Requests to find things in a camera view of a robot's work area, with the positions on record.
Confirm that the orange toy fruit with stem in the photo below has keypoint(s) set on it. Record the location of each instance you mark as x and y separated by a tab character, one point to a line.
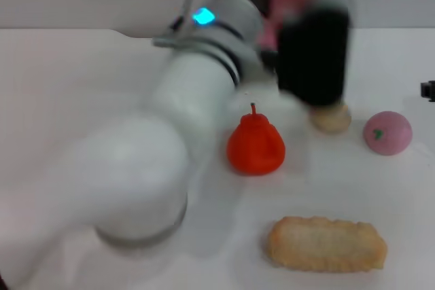
255	147

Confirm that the beige round toy bun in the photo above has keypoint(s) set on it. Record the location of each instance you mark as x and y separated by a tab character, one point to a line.
331	122

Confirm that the golden toy bread slice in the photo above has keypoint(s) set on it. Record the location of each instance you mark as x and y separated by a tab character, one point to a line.
326	244

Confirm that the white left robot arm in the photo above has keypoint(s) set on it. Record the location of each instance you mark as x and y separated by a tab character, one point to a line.
136	167

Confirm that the pink toy peach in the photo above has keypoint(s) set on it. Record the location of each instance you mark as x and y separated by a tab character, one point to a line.
387	133

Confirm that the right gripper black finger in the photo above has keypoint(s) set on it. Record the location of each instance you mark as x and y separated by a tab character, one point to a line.
429	91

